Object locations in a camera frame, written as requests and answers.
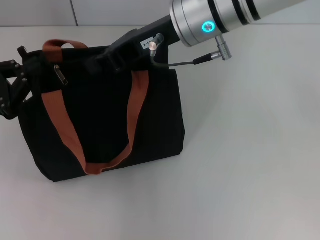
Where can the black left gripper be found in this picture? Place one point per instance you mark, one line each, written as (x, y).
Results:
(6, 105)

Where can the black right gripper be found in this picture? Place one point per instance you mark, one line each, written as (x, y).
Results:
(150, 32)

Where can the silver zipper pull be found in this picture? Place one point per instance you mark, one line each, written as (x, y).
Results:
(61, 75)

